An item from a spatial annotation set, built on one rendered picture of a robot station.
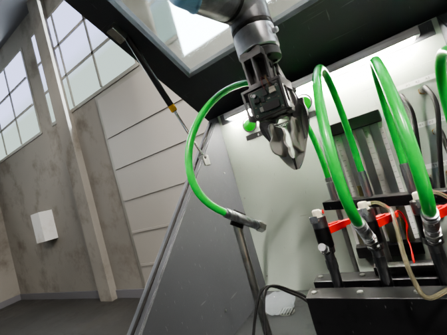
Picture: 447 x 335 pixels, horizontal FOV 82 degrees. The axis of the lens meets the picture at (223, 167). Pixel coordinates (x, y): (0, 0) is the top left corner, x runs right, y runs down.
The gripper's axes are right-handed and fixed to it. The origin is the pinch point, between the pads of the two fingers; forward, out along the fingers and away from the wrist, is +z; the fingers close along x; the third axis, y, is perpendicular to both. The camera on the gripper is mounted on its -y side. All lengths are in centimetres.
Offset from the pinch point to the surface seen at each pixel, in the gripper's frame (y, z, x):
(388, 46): -28.1, -20.2, 20.9
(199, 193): 11.1, 0.5, -14.7
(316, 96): 8.8, -8.0, 7.9
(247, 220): 3.9, 8.0, -11.1
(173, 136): -183, -67, -182
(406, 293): 0.8, 23.9, 10.5
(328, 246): -1.1, 16.2, 0.7
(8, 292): -157, 98, -707
